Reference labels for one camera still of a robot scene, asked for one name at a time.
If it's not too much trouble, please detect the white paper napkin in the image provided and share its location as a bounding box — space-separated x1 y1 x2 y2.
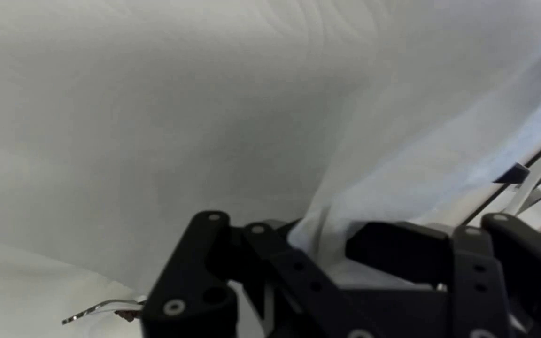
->
0 0 541 297

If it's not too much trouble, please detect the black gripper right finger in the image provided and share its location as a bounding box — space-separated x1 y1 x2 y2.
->
343 212 541 338

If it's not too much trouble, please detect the small black square piece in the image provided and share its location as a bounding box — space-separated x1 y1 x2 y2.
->
493 162 531 186

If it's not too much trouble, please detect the metal spoon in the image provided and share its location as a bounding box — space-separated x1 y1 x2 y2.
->
59 297 146 327

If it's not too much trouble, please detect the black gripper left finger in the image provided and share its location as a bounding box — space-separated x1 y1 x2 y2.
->
140 209 379 338

